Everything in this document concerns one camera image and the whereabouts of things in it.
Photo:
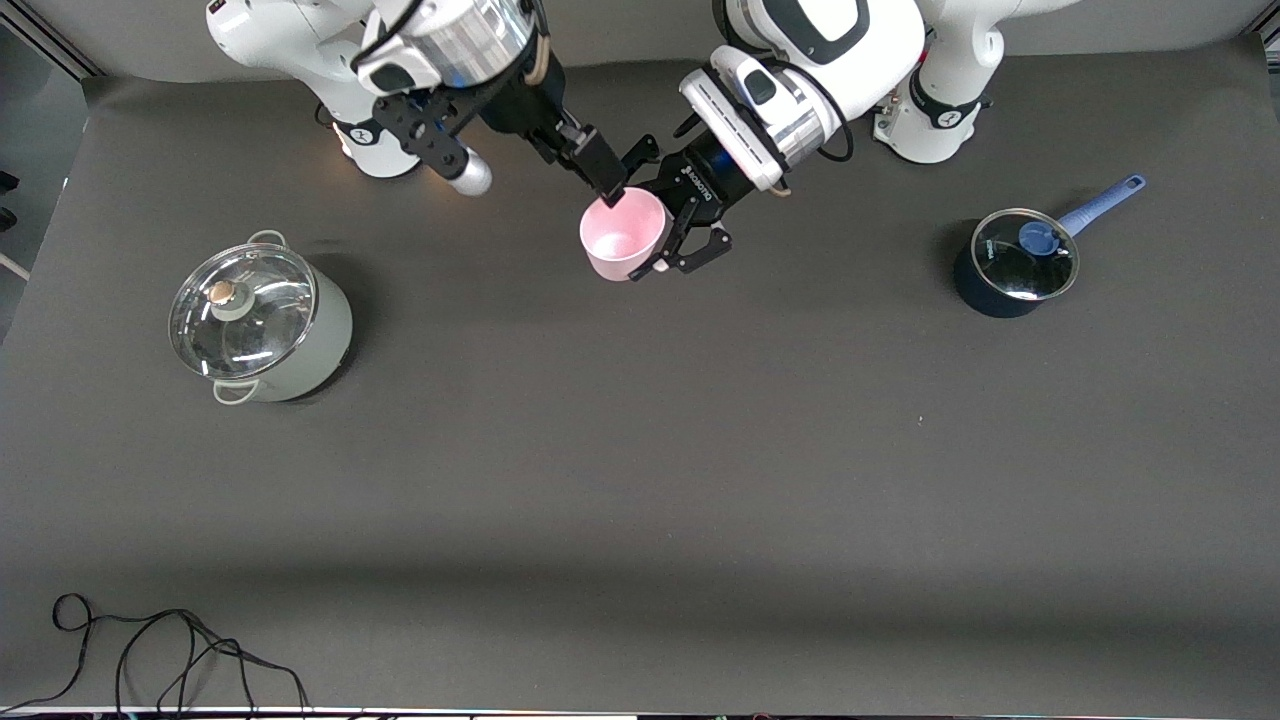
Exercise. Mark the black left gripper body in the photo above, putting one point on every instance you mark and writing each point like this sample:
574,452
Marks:
706,178

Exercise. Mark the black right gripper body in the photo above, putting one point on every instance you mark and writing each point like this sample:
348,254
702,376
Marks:
520,107

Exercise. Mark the pink plastic cup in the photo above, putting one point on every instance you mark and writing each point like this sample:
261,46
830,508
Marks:
625,235

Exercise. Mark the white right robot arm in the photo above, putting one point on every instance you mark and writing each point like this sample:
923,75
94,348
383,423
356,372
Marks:
260,30

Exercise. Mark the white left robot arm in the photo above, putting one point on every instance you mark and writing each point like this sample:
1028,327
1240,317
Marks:
860,50

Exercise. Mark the dark grey table cover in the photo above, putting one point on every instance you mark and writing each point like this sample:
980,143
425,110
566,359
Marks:
640,480

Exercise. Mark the dark blue saucepan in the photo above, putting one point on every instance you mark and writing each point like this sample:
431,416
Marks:
985,295

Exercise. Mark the glass lid with blue knob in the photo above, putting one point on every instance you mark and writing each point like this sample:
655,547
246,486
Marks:
1010,270

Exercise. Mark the pale green cooking pot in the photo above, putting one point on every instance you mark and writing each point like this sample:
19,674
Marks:
320,340

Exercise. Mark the glass lid with beige knob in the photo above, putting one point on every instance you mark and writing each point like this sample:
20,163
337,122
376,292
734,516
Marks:
250,320

